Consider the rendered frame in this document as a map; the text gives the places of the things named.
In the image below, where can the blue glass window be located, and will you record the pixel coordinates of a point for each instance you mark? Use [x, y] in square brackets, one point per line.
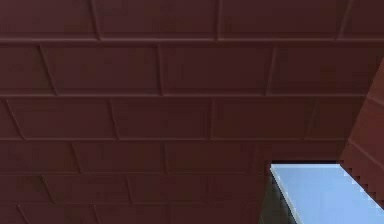
[328, 196]

